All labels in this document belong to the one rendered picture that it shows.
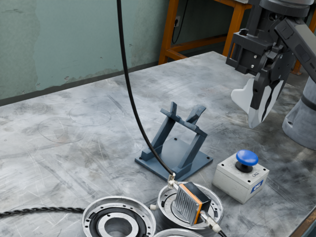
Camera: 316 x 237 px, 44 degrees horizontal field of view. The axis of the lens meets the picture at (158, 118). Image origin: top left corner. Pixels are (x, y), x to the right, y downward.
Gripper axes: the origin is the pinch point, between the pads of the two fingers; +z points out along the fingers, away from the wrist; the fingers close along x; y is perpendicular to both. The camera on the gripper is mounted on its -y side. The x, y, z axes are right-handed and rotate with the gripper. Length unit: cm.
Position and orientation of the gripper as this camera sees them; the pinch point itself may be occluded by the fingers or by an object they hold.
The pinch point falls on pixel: (257, 122)
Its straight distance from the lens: 68.2
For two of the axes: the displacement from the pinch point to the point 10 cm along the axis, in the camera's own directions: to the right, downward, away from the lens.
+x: -6.8, 2.6, -6.8
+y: -7.1, -4.5, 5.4
